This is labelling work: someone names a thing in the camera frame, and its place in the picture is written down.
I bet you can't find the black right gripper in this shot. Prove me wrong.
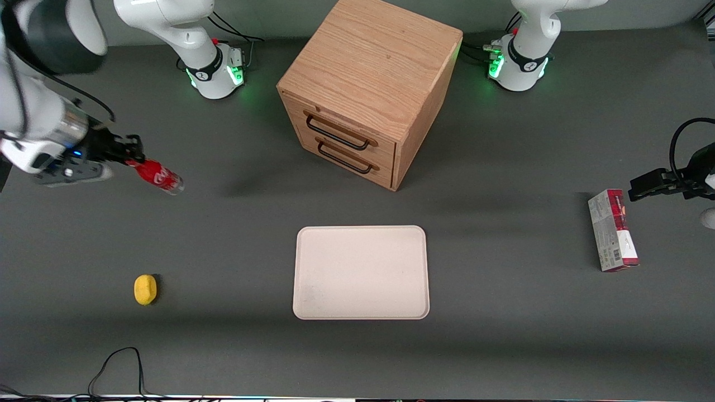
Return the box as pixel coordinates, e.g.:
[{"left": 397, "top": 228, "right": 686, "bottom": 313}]
[{"left": 83, "top": 126, "right": 146, "bottom": 168}]

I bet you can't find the black left arm base cable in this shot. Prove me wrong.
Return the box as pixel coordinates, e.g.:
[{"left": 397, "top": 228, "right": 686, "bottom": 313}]
[{"left": 460, "top": 10, "right": 523, "bottom": 66}]

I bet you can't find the wooden drawer cabinet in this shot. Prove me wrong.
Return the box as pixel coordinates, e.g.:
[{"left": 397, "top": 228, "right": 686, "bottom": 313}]
[{"left": 277, "top": 0, "right": 464, "bottom": 192}]

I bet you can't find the black cable on table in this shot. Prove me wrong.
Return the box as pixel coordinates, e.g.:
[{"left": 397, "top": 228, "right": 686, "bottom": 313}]
[{"left": 0, "top": 347, "right": 171, "bottom": 401}]

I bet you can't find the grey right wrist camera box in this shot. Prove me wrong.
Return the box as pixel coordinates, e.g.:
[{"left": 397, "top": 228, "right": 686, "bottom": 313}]
[{"left": 32, "top": 161, "right": 114, "bottom": 188}]

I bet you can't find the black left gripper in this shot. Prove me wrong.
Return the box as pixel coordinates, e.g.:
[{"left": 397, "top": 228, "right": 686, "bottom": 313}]
[{"left": 628, "top": 142, "right": 715, "bottom": 202}]

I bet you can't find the wooden drawer front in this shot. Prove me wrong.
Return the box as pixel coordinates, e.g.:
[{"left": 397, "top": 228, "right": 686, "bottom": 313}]
[
  {"left": 301, "top": 130, "right": 395, "bottom": 188},
  {"left": 285, "top": 100, "right": 397, "bottom": 164}
]

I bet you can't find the black left gripper cable loop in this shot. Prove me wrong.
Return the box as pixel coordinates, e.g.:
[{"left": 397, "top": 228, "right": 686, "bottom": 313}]
[{"left": 669, "top": 117, "right": 715, "bottom": 180}]

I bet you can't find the black right arm base cable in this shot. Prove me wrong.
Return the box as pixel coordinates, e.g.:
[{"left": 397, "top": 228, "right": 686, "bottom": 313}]
[{"left": 207, "top": 10, "right": 265, "bottom": 72}]

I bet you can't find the black metal drawer handle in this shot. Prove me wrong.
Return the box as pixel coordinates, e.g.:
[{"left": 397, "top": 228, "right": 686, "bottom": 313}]
[
  {"left": 316, "top": 138, "right": 380, "bottom": 175},
  {"left": 304, "top": 111, "right": 379, "bottom": 151}
]

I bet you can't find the yellow lemon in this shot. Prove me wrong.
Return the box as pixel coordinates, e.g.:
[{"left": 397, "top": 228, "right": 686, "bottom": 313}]
[{"left": 134, "top": 274, "right": 159, "bottom": 306}]

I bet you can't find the white rectangular tray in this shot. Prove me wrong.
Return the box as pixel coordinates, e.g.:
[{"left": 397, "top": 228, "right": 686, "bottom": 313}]
[{"left": 293, "top": 225, "right": 431, "bottom": 320}]

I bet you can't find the red coke bottle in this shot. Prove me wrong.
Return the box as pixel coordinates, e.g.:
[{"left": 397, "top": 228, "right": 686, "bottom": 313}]
[{"left": 127, "top": 159, "right": 185, "bottom": 196}]

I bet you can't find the red and grey carton box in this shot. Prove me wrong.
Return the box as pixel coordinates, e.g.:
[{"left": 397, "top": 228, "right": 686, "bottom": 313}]
[{"left": 587, "top": 189, "right": 641, "bottom": 273}]

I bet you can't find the black arm base cable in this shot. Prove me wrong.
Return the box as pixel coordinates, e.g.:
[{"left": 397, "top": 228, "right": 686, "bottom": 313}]
[
  {"left": 207, "top": 10, "right": 265, "bottom": 72},
  {"left": 460, "top": 10, "right": 523, "bottom": 66}
]

